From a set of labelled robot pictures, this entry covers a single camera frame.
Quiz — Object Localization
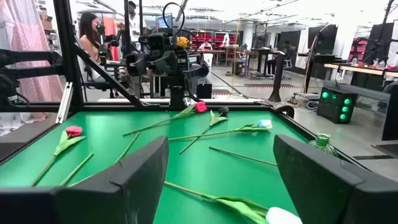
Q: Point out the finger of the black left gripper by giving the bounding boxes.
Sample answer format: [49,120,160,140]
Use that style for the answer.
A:
[126,52,147,77]
[183,60,210,79]

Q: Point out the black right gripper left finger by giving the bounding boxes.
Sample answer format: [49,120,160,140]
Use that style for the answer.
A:
[0,135,170,224]

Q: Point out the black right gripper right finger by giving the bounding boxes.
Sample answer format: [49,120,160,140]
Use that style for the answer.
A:
[272,134,398,224]

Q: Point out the red artificial tulip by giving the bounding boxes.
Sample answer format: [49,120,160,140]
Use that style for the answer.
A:
[30,125,87,187]
[123,100,208,137]

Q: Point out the green glass vase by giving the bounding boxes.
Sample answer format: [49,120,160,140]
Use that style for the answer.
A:
[307,132,340,158]

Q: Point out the yellow flower bunch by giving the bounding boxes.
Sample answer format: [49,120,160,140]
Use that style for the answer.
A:
[176,36,192,50]

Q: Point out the small computer monitor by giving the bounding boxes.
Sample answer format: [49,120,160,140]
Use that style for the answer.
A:
[154,12,174,29]

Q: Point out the black computer tower green fans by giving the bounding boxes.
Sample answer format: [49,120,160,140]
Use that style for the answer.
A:
[316,86,358,124]

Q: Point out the green table mat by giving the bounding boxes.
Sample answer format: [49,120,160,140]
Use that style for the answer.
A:
[0,110,310,224]

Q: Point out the pink fabric curtain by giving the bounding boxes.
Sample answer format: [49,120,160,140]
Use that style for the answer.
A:
[0,0,65,122]

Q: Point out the wooden desk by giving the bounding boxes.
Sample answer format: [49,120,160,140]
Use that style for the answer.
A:
[323,63,398,78]

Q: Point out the black monitor on stand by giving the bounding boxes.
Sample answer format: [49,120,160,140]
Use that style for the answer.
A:
[303,24,339,94]

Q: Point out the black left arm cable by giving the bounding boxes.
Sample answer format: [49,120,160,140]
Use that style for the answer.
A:
[162,1,200,55]

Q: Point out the black aluminium table frame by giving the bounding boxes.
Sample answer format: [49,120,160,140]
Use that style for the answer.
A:
[0,0,377,175]

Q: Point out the silver metal bracket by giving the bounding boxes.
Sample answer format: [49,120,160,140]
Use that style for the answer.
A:
[55,82,74,124]

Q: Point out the black pedestal stand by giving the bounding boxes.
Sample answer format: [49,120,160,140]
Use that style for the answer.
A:
[268,51,286,103]

